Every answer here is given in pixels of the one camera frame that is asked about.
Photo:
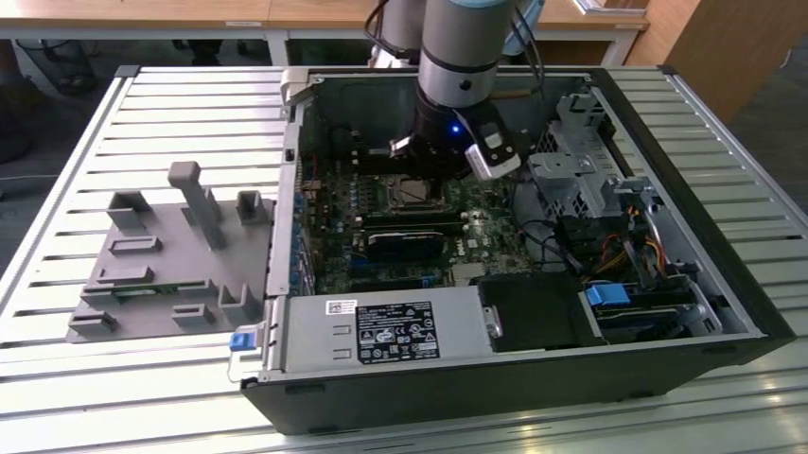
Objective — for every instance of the silver CPU chip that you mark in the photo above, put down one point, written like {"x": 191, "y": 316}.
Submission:
{"x": 422, "y": 193}

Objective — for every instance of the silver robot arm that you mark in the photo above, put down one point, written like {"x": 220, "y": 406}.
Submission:
{"x": 461, "y": 47}

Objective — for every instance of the CPU socket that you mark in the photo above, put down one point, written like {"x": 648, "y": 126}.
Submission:
{"x": 390, "y": 206}

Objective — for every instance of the black graphics card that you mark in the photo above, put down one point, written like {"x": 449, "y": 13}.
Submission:
{"x": 403, "y": 246}

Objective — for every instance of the silver metal drive cage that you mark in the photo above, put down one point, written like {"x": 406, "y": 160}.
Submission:
{"x": 561, "y": 184}

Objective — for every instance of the green motherboard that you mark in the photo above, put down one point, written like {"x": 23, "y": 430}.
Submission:
{"x": 498, "y": 246}

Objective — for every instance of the silver chipset heatsink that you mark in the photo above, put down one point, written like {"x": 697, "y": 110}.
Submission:
{"x": 467, "y": 272}

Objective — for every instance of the black plastic shroud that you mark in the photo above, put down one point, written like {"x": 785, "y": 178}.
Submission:
{"x": 537, "y": 312}

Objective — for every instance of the blue disk carrier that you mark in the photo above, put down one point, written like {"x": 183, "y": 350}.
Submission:
{"x": 606, "y": 297}

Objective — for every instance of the silver power supply unit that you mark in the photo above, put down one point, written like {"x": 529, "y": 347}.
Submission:
{"x": 315, "y": 340}

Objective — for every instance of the grey plastic parts rack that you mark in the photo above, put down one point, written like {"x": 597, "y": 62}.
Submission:
{"x": 176, "y": 265}

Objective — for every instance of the black disk drive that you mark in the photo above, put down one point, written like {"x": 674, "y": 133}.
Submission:
{"x": 637, "y": 326}

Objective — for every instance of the blue case latch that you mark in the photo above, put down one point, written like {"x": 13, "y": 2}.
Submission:
{"x": 242, "y": 342}

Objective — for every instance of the wooden cabinet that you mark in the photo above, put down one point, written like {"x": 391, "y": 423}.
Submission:
{"x": 725, "y": 47}

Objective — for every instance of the bare green RAM stick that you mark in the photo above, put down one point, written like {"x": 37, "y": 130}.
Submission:
{"x": 166, "y": 288}

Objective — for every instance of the black PC case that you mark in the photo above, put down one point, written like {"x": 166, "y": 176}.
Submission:
{"x": 442, "y": 402}

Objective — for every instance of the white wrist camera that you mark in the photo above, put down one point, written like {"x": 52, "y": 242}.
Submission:
{"x": 495, "y": 153}

